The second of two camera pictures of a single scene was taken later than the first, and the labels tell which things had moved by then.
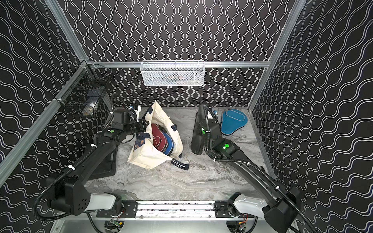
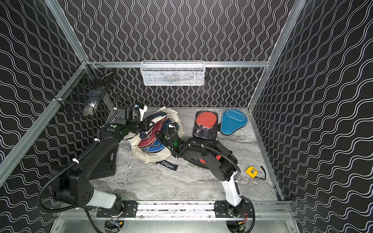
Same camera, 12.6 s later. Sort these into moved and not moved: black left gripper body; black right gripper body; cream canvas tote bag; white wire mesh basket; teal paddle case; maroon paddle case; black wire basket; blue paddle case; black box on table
Moved: black right gripper body; blue paddle case; cream canvas tote bag; maroon paddle case
Not moved: teal paddle case; black wire basket; white wire mesh basket; black box on table; black left gripper body
